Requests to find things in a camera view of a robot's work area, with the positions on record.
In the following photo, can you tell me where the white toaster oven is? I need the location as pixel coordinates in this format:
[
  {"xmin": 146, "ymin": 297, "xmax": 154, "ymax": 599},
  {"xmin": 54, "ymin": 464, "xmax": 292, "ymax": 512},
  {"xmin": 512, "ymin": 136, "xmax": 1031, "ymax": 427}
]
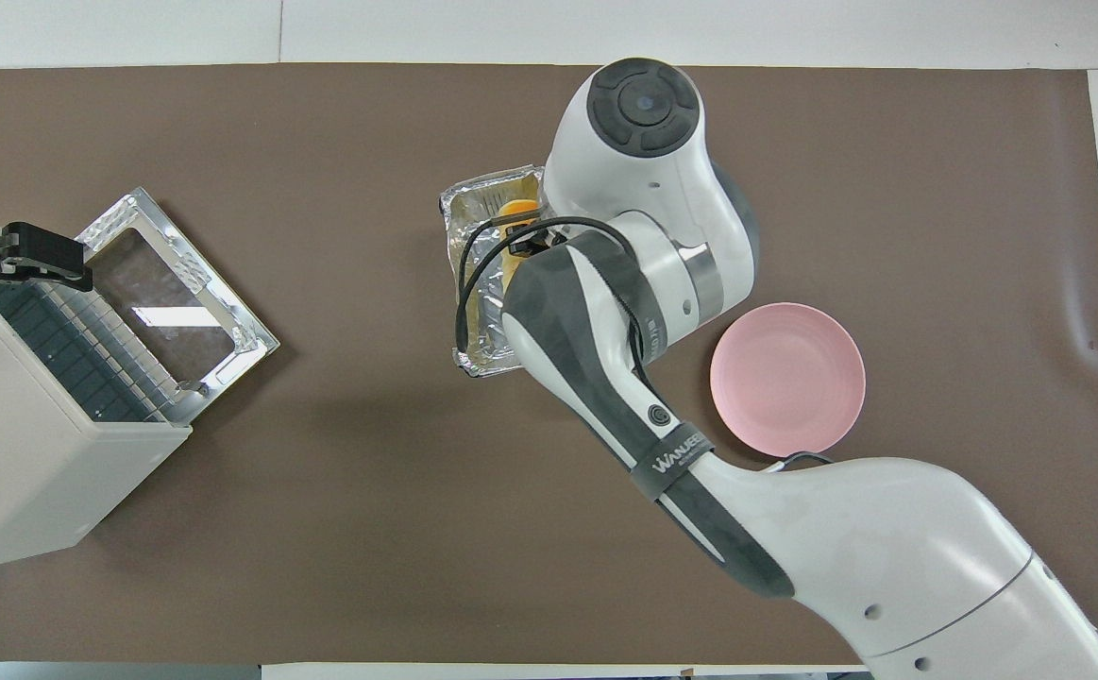
[{"xmin": 0, "ymin": 279, "xmax": 193, "ymax": 577}]

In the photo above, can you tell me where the pink round plate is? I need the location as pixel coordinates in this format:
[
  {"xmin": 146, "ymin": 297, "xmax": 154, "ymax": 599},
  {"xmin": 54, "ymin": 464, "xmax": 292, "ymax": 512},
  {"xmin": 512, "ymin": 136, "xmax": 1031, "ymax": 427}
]
[{"xmin": 710, "ymin": 302, "xmax": 868, "ymax": 457}]

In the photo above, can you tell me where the aluminium foil tray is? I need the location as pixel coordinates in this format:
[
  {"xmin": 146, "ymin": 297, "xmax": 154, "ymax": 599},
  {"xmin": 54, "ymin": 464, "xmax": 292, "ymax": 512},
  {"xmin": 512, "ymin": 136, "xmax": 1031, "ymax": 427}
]
[{"xmin": 439, "ymin": 165, "xmax": 549, "ymax": 379}]

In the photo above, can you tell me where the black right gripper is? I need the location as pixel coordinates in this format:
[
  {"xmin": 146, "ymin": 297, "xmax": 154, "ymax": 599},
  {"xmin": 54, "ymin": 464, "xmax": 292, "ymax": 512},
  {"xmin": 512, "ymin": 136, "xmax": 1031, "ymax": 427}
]
[{"xmin": 489, "ymin": 213, "xmax": 564, "ymax": 258}]

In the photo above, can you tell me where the glass oven door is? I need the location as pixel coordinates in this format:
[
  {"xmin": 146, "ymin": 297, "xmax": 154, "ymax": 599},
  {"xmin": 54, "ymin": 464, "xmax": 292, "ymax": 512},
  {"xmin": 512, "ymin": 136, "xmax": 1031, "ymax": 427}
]
[{"xmin": 74, "ymin": 186, "xmax": 281, "ymax": 426}]

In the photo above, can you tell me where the brown paper table mat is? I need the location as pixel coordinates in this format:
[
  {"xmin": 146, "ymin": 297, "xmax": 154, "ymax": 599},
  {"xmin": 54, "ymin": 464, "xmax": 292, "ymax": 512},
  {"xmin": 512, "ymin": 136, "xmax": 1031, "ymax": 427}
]
[{"xmin": 0, "ymin": 62, "xmax": 1098, "ymax": 665}]

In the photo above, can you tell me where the metal oven rack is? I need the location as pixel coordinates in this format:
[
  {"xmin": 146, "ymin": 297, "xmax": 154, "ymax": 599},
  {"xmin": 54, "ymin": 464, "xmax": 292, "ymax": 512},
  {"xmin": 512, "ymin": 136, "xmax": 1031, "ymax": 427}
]
[{"xmin": 0, "ymin": 279, "xmax": 181, "ymax": 426}]

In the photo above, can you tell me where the orange spiral bread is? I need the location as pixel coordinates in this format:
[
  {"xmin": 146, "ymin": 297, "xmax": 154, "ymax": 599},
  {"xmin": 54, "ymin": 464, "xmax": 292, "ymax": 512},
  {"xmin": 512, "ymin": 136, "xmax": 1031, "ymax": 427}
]
[{"xmin": 482, "ymin": 196, "xmax": 542, "ymax": 341}]

